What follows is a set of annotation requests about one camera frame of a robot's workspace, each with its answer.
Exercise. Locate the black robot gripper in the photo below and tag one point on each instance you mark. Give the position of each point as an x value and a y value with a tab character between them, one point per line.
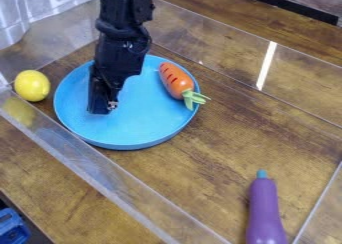
119	55

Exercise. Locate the yellow toy lemon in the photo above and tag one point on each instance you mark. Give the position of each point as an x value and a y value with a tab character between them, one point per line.
32	85

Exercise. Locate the blue round tray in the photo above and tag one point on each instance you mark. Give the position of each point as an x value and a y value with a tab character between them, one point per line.
149	117

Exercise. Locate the orange toy carrot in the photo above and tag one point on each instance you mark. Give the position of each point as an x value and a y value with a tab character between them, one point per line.
181	85

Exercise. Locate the white sheer curtain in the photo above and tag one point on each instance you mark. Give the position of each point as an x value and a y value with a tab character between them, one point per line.
19	13

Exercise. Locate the blue plastic object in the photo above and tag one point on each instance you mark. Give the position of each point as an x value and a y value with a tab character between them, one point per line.
14	230

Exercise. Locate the black bar in background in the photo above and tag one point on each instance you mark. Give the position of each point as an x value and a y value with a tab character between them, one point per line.
304	10

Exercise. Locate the purple toy eggplant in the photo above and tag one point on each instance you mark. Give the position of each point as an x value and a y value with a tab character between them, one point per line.
265	228

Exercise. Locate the clear acrylic enclosure wall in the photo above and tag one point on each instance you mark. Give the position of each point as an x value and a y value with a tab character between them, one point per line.
269	66

